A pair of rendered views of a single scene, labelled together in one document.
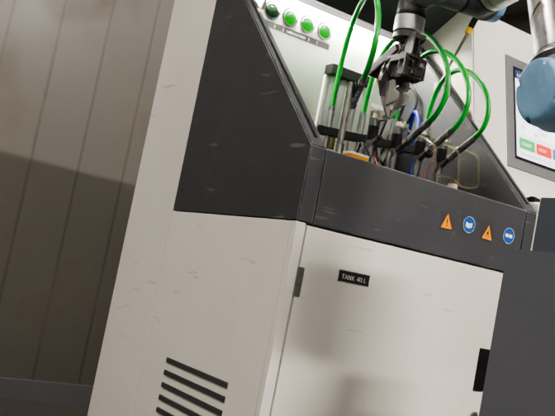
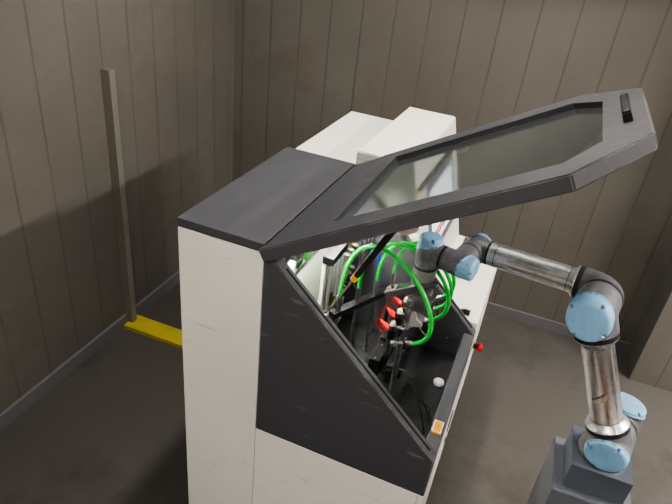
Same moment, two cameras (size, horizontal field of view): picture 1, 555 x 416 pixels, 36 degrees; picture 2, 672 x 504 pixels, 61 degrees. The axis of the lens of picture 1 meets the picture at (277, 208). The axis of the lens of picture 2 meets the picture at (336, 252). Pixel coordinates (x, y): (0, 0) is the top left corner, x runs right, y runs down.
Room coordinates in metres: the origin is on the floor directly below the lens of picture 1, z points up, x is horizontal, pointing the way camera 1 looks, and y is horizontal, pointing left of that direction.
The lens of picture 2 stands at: (1.03, 0.95, 2.28)
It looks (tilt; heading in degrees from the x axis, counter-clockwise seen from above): 30 degrees down; 321
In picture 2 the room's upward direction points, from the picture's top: 7 degrees clockwise
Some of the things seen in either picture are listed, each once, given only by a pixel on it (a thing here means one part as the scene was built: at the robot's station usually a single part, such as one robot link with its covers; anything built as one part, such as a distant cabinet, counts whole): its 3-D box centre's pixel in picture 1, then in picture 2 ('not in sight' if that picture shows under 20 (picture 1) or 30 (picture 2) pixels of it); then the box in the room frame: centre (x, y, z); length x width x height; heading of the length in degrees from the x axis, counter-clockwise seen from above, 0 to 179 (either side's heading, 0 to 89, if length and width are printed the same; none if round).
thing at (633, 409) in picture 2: not in sight; (619, 417); (1.46, -0.58, 1.07); 0.13 x 0.12 x 0.14; 109
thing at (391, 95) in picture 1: (391, 97); (413, 322); (2.04, -0.22, 1.16); 0.06 x 0.03 x 0.09; 32
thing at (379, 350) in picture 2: not in sight; (393, 351); (2.17, -0.30, 0.91); 0.34 x 0.10 x 0.15; 122
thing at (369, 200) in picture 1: (422, 216); (446, 401); (1.90, -0.33, 0.87); 0.62 x 0.04 x 0.16; 122
